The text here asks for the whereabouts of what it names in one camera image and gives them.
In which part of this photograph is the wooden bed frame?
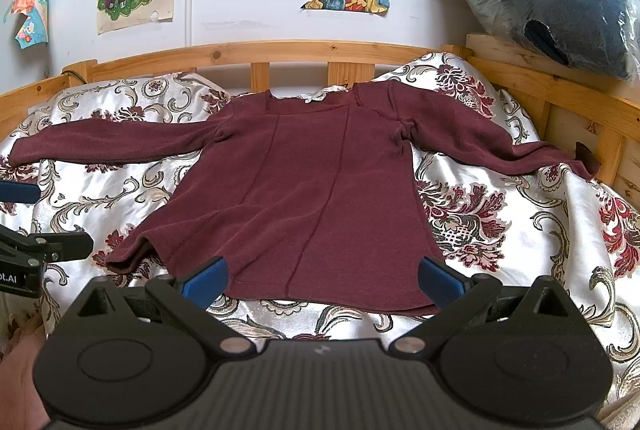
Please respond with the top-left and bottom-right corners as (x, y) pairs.
(1, 33), (639, 205)

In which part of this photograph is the maroon long-sleeve shirt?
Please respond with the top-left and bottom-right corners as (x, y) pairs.
(9, 81), (598, 314)

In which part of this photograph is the orange anime girl poster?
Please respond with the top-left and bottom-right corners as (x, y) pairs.
(3, 0), (49, 49)

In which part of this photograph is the person's left hand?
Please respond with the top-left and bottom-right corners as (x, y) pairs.
(1, 315), (49, 430)

